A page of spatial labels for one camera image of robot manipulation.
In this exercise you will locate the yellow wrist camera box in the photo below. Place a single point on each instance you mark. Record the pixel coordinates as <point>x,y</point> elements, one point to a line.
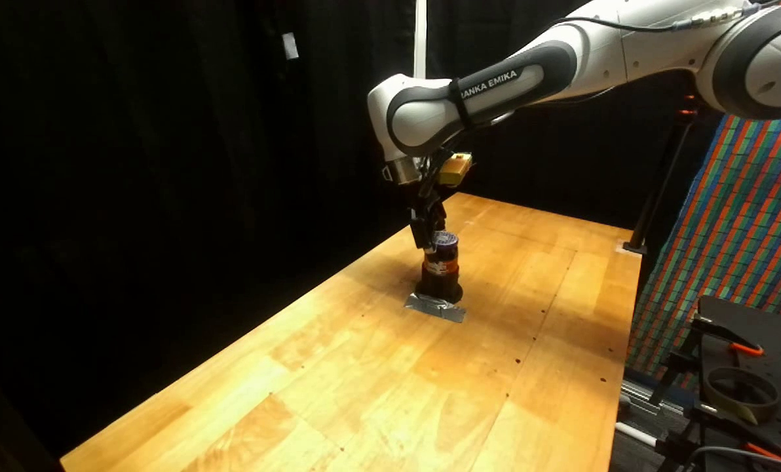
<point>455,169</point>

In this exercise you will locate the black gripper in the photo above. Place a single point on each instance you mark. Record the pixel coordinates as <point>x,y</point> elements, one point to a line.
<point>427,196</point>

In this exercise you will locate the black curtain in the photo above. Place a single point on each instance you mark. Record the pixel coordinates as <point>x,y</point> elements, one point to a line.
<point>144,174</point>

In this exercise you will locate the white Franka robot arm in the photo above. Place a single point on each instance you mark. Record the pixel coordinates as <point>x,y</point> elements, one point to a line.
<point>511,81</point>

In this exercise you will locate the dark brown jar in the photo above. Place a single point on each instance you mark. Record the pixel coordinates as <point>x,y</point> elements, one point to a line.
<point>442,272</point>

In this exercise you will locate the white vertical pole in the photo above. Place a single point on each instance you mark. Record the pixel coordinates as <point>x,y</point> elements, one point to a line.
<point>421,35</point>

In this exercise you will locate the colourful striped board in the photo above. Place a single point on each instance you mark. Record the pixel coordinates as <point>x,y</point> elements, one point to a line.
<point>739,236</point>

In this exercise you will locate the beige tape roll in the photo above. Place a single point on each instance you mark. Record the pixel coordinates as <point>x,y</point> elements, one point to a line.
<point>739,388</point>

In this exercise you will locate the orange black clamp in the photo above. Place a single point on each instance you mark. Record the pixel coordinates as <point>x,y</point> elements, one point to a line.
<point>689,110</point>

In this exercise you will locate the black stand pole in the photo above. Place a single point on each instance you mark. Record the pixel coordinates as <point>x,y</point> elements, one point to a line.
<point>660,187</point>

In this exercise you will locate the black flat plate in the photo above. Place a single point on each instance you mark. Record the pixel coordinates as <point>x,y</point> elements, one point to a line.
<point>752,329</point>

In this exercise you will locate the grey tape patch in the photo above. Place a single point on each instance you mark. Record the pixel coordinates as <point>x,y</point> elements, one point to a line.
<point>431,304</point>

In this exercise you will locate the aluminium rail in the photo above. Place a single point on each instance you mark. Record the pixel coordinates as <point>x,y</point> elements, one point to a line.
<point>649,409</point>

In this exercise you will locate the white paper tag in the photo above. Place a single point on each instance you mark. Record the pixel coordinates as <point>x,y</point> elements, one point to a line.
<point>292,44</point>

